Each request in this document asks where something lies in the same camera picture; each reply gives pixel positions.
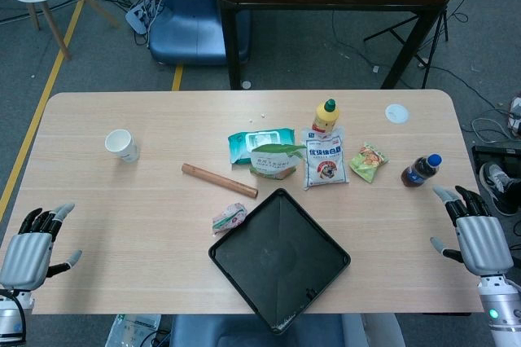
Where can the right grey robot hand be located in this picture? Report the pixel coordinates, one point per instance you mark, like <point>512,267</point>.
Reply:
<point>482,241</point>

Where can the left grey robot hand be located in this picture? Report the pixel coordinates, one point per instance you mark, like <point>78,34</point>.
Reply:
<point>24,253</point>

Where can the pink candy packet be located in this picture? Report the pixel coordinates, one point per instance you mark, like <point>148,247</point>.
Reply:
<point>230,218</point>

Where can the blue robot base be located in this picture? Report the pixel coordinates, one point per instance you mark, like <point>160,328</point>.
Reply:
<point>191,17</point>

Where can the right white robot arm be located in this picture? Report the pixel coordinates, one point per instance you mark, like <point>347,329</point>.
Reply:
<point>502,310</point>

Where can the clear plastic bag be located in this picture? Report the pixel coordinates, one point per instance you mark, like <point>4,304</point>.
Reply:
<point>132,328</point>

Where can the white sugar bag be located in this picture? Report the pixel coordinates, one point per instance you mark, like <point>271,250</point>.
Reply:
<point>325,163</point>

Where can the black square plastic tray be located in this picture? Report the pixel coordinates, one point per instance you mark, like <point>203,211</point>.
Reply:
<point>281,257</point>

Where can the green white corn starch bag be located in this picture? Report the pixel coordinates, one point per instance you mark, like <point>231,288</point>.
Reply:
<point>272,163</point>

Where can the grey black sneaker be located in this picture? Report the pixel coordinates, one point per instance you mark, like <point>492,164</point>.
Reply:
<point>498,188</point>

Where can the black floor case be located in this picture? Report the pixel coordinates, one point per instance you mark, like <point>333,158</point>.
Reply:
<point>494,153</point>

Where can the cola bottle blue cap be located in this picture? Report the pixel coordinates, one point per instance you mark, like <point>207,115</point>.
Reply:
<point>419,172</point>

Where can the green snack packet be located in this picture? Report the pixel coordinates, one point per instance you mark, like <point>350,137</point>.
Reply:
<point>368,161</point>

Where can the white paper cup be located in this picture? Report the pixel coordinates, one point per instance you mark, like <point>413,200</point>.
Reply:
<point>122,147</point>

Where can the white round table grommet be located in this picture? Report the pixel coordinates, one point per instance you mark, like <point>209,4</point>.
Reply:
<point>397,113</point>

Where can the yellow bottle green cap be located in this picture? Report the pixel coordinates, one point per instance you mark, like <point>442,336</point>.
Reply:
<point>325,117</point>

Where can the wooden rolling pin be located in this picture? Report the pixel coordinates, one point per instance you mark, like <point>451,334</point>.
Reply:
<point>220,180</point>

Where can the black tripod stand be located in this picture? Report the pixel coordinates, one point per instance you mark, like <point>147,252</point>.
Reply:
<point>437,25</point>

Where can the teal wet wipes pack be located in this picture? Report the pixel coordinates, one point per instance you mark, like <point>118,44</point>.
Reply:
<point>244,141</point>

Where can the small white floor disc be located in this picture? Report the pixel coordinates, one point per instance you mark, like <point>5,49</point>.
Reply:
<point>247,84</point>

